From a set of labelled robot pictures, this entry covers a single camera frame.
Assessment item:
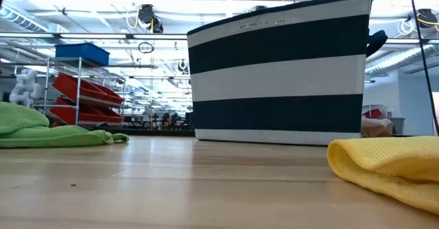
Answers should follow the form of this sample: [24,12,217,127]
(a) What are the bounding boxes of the hanging black cable ring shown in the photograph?
[137,41,155,54]

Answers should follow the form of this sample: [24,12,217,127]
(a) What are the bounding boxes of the thin black pole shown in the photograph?
[407,0,439,136]

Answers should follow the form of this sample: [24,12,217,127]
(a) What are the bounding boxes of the navy white striped fabric basket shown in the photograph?
[187,0,389,147]

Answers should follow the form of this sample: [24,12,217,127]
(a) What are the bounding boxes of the red box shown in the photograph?
[363,108,383,119]

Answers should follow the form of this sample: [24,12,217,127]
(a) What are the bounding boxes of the ceiling cable reel yellow cable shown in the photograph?
[125,3,164,34]

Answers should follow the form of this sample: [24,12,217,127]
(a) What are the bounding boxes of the yellow microfibre towel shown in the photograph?
[327,135,439,216]

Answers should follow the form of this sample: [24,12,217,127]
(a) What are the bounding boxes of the small red plastic bin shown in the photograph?
[94,105,123,123]
[91,83,125,105]

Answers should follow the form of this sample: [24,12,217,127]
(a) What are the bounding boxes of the blue plastic bin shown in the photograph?
[54,43,110,67]

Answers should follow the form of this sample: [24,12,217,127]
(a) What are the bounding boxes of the large red plastic bin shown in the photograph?
[51,73,108,101]
[49,97,107,125]

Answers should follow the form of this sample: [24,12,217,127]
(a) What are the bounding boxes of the grey bin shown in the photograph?
[390,117,406,136]

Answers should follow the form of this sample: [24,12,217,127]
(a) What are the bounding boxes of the metal wire shelf rack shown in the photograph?
[32,56,126,127]

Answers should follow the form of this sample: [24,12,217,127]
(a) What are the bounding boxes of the green microfibre towel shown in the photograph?
[0,101,130,149]

